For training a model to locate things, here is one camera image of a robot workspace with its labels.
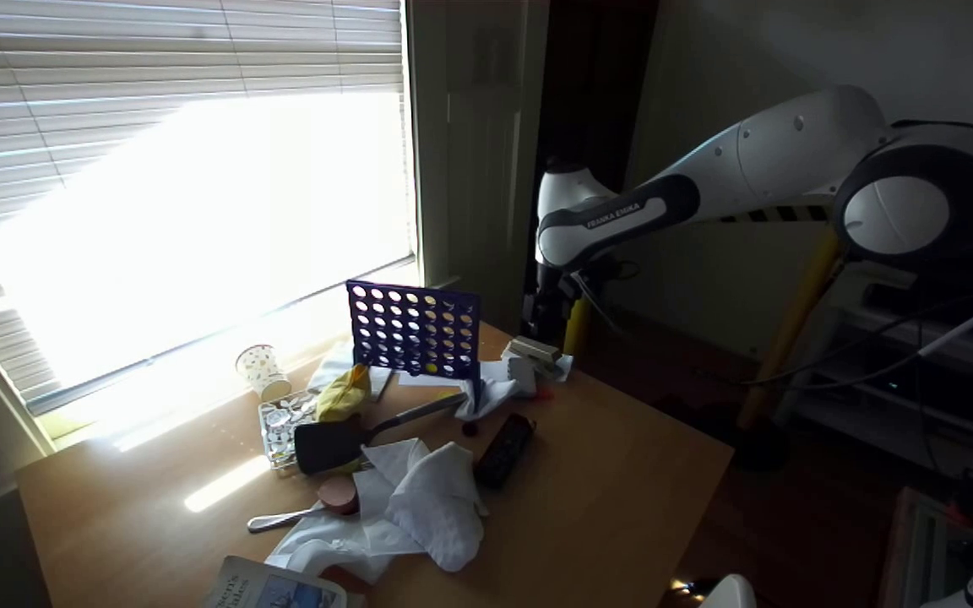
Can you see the light blue book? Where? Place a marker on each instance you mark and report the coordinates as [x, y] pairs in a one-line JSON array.
[[270, 589]]

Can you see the white plastic bag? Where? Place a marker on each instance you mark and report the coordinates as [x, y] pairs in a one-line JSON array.
[[430, 507]]

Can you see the blue connect four grid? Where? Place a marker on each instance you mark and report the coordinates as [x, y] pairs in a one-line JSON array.
[[415, 330]]

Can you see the window blind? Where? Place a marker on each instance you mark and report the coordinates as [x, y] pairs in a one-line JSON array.
[[171, 54]]

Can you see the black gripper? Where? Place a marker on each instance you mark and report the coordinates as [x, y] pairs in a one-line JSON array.
[[556, 295]]

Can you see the white spoon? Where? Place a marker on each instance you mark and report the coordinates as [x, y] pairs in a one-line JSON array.
[[279, 518]]

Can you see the black spatula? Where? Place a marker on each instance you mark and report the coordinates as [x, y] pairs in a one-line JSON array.
[[337, 444]]

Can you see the white shelf unit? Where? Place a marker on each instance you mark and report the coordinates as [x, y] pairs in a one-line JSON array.
[[927, 383]]

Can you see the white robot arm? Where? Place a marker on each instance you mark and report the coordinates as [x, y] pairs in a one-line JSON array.
[[778, 162]]

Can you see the clear drinking glass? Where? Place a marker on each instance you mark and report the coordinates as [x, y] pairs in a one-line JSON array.
[[279, 433]]

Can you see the black oblong case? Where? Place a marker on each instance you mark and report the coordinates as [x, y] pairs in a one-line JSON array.
[[505, 449]]

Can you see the grey curtain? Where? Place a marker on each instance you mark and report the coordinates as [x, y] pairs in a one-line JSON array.
[[474, 156]]

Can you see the yellow toy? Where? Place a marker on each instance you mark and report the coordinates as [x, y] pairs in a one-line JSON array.
[[344, 393]]

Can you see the clear glass jar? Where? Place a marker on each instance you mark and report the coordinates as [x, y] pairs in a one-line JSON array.
[[263, 371]]

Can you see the brown round object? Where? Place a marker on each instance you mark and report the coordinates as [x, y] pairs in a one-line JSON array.
[[339, 493]]

